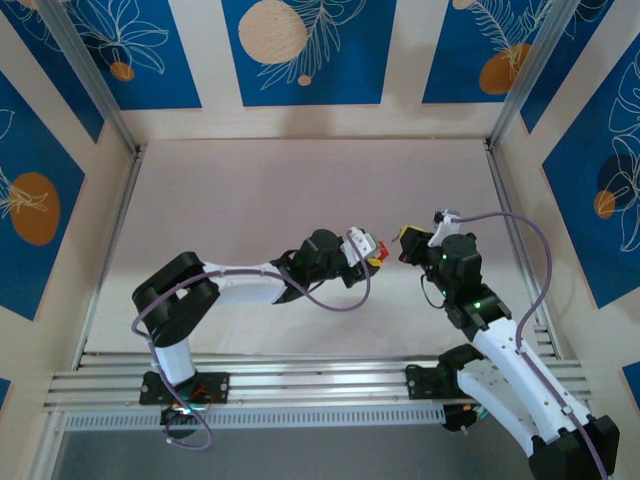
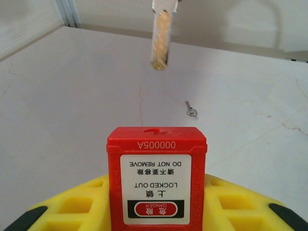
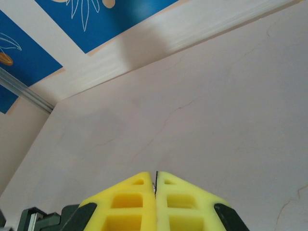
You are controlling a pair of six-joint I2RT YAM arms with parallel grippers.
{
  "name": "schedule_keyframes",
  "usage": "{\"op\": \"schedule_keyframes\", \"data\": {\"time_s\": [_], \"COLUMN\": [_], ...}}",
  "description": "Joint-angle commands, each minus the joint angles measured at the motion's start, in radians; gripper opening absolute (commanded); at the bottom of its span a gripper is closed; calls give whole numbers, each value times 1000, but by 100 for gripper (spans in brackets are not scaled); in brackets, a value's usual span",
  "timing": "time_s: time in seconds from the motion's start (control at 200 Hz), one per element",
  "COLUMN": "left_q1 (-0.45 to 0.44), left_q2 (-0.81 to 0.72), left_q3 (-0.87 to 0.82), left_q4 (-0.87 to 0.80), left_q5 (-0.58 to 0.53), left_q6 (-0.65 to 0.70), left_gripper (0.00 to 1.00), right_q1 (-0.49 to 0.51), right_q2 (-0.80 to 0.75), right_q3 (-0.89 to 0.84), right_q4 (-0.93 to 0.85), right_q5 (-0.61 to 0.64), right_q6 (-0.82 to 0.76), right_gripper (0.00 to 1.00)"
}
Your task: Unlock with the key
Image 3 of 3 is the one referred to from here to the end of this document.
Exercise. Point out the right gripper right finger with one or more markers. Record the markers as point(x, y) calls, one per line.
point(183, 192)

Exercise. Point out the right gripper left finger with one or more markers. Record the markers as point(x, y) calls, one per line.
point(125, 192)

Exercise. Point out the silver key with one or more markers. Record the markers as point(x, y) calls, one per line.
point(153, 187)

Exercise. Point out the aluminium corner post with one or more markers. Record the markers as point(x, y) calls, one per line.
point(24, 92)

